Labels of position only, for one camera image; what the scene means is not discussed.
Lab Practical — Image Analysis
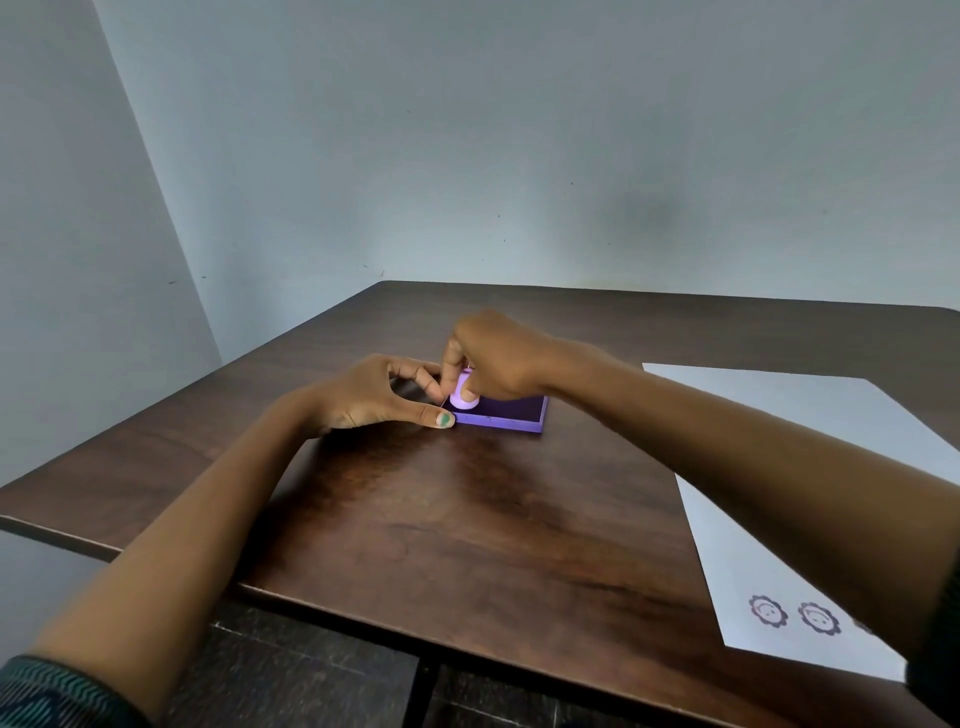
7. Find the person's right hand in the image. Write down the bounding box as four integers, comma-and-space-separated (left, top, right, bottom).
439, 310, 562, 405

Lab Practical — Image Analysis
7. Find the person's left hand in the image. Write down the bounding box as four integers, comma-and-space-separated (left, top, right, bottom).
303, 354, 457, 438

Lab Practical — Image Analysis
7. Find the lilac round stamp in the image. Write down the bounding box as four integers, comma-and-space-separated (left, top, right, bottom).
448, 366, 482, 412

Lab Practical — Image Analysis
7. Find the purple ink pad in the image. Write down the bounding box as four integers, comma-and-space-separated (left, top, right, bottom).
440, 390, 550, 435

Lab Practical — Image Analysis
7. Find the person's left forearm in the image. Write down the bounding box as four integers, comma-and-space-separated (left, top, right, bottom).
28, 390, 331, 723

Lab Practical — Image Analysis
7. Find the person's right forearm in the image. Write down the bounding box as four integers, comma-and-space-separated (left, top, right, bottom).
547, 337, 960, 665

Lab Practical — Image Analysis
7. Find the black metal table leg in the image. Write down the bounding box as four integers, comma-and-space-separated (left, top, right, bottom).
400, 658, 445, 728

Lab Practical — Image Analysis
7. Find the white paper sheet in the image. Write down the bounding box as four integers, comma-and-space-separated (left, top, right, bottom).
642, 363, 960, 684

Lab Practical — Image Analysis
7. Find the teal patterned left sleeve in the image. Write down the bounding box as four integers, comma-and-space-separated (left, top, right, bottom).
0, 655, 155, 728

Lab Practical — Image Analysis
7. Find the dark right sleeve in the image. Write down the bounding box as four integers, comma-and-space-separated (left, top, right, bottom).
903, 551, 960, 728

